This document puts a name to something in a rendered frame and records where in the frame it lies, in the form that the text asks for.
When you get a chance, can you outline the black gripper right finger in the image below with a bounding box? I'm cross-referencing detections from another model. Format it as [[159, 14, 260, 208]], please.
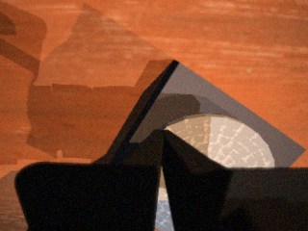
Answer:
[[162, 130, 308, 231]]

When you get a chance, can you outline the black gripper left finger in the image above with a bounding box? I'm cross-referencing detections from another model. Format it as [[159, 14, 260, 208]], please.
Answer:
[[14, 129, 164, 231]]

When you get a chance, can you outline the white round flange plate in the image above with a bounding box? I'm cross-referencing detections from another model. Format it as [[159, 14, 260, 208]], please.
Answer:
[[155, 114, 274, 231]]

